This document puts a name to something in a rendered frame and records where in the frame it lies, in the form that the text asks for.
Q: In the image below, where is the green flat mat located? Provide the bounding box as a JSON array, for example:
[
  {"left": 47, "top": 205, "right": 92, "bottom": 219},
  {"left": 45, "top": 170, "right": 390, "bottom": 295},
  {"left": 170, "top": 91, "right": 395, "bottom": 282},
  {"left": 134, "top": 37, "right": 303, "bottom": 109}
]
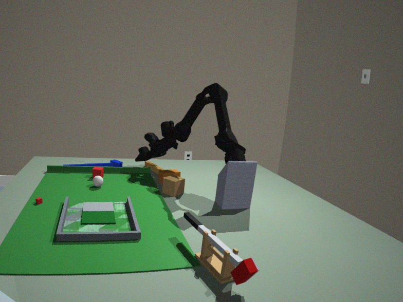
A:
[{"left": 0, "top": 171, "right": 201, "bottom": 275}]

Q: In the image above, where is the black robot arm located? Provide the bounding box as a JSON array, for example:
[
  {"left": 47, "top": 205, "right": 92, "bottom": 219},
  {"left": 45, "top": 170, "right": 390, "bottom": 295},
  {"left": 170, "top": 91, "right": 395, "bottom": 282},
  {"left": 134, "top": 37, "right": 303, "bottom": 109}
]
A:
[{"left": 144, "top": 83, "right": 246, "bottom": 164}]

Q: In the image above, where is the white golf ball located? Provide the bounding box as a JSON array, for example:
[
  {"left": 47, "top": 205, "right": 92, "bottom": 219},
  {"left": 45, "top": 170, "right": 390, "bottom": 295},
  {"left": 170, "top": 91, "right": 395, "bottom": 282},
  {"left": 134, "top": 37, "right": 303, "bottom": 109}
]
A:
[{"left": 93, "top": 176, "right": 103, "bottom": 187}]

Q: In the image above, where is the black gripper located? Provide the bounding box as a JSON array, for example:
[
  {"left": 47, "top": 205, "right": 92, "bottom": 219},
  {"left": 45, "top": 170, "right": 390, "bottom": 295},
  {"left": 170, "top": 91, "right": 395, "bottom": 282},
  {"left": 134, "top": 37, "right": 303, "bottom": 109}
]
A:
[{"left": 135, "top": 140, "right": 167, "bottom": 162}]

